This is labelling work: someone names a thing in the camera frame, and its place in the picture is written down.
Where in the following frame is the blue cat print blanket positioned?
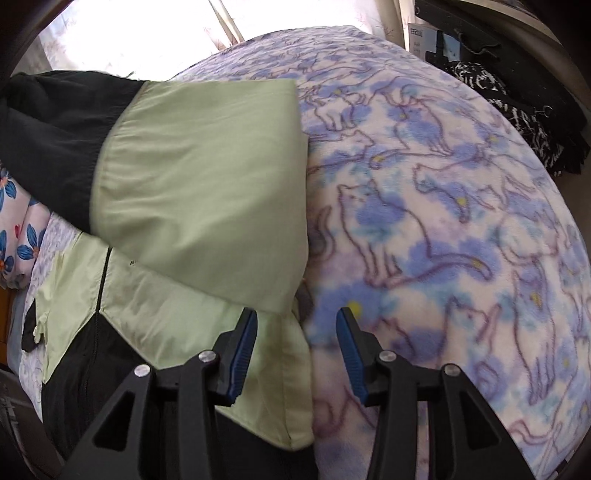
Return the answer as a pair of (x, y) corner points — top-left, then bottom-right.
(18, 25), (591, 480)

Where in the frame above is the green and black hooded jacket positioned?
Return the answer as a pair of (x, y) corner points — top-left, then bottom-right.
(1, 71), (318, 479)

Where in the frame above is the white floral curtain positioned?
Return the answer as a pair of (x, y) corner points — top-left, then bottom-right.
(23, 0), (406, 80)

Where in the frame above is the white cardboard box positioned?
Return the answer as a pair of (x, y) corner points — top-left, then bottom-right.
(407, 23), (461, 66)

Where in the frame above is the black white patterned cloth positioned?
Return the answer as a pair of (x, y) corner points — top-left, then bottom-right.
(443, 61), (566, 178)

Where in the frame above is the white blue flower quilt roll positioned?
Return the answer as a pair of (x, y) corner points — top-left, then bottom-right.
(0, 166), (50, 289)

